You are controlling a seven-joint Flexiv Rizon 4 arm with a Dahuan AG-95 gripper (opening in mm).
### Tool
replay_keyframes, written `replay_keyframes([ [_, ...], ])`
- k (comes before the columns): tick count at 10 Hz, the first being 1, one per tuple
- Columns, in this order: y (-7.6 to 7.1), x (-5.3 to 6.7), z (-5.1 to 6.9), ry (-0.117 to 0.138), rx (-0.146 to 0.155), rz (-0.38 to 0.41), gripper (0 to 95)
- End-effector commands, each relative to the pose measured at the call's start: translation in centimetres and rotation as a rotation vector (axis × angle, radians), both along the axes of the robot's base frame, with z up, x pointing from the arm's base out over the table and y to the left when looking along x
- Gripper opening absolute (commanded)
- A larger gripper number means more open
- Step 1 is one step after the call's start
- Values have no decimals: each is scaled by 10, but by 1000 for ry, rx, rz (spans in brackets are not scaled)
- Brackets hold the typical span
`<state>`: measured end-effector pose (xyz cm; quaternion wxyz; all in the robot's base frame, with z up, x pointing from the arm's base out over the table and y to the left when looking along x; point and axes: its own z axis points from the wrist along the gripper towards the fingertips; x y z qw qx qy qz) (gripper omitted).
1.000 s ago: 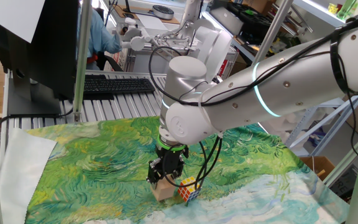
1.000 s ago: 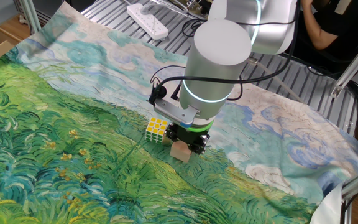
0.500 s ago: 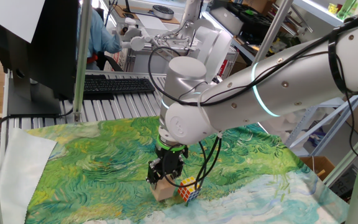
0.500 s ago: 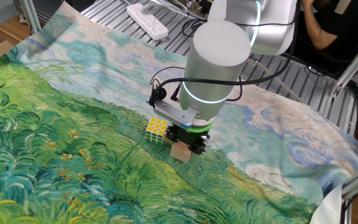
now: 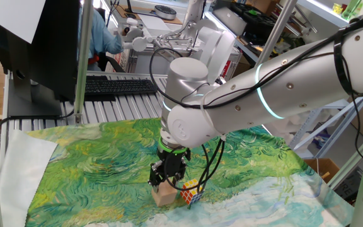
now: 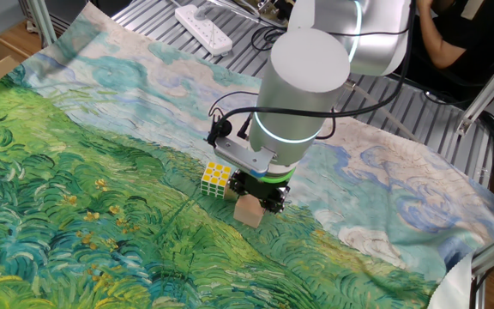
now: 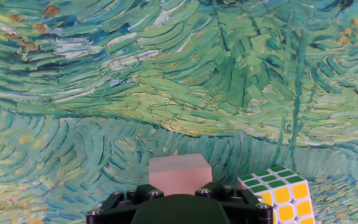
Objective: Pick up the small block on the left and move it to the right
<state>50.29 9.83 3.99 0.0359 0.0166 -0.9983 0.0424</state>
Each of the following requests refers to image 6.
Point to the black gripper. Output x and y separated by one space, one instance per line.
260 189

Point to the small wooden block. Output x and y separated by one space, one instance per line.
249 212

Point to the Rubik's cube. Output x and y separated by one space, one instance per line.
216 176

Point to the Van Gogh print cloth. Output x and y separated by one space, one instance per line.
101 171

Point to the white power strip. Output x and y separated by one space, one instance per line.
204 30

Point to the person in black shirt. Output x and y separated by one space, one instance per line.
440 47

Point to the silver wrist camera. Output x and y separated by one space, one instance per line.
238 154

